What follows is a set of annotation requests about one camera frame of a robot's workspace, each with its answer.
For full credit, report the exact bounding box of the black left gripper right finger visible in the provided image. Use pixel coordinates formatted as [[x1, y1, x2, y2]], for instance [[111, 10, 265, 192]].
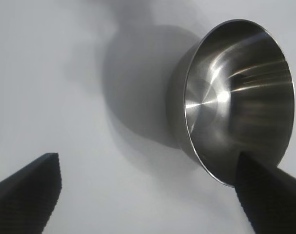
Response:
[[234, 151, 296, 234]]

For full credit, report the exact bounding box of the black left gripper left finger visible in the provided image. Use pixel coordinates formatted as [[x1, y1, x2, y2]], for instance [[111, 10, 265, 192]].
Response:
[[0, 153, 63, 234]]

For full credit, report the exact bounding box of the stainless steel mixing bowl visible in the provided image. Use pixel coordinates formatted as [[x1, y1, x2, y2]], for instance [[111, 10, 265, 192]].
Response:
[[165, 19, 295, 188]]

